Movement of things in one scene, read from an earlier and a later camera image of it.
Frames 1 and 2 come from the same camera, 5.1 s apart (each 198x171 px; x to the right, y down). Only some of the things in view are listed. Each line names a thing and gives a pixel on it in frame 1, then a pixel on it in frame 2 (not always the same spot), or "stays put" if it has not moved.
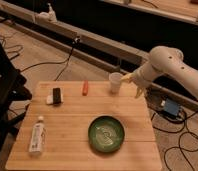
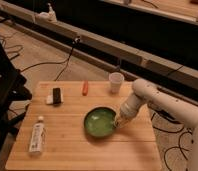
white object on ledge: (46, 16) stays put
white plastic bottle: (38, 136) stays put
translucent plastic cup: (115, 81) stays put
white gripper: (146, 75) to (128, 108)
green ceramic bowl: (106, 133) to (98, 121)
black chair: (10, 96) stays put
